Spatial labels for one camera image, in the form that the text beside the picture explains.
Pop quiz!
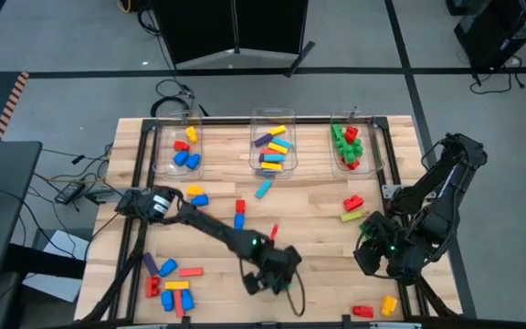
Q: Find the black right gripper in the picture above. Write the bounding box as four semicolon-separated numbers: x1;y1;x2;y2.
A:
353;212;405;276

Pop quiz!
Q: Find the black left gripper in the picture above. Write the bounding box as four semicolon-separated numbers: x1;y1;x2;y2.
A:
243;244;303;296

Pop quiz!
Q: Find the light green block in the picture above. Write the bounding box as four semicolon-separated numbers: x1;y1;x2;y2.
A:
339;209;365;223

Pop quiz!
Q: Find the clear plastic bin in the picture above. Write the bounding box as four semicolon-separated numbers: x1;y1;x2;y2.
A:
249;106;300;177
331;108;385;177
153;108;205;177

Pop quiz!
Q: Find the black power adapter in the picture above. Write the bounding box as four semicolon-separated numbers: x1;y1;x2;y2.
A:
55;181;86;206

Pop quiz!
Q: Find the black desk base bar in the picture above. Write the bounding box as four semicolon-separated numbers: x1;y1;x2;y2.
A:
6;243;87;280

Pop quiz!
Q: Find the black partition panel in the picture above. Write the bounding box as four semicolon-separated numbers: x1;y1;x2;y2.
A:
234;0;317;78
152;0;237;65

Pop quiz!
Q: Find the black desk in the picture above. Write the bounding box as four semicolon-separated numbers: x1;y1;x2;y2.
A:
0;140;44;281

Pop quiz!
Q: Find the black computer tower cart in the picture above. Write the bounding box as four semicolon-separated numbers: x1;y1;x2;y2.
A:
453;0;526;72

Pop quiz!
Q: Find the orange black hazard strip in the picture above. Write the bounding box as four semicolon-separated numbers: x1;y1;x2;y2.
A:
0;71;30;142

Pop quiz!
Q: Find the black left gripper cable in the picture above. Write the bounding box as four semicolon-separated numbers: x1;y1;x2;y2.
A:
284;269;307;318

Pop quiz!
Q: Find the thin black floor cable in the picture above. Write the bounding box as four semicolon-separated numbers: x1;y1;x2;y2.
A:
468;55;526;96

